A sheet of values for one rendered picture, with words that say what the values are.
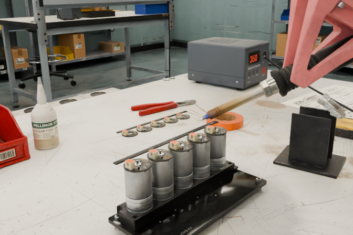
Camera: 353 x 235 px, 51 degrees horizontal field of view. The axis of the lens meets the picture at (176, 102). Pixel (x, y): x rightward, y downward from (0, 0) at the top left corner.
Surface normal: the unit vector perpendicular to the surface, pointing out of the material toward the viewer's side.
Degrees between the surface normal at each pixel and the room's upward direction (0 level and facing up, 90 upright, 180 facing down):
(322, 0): 108
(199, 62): 90
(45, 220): 0
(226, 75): 90
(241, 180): 0
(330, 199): 0
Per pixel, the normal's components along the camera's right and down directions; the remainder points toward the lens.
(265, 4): -0.68, 0.22
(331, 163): -0.01, -0.96
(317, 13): -0.14, 0.57
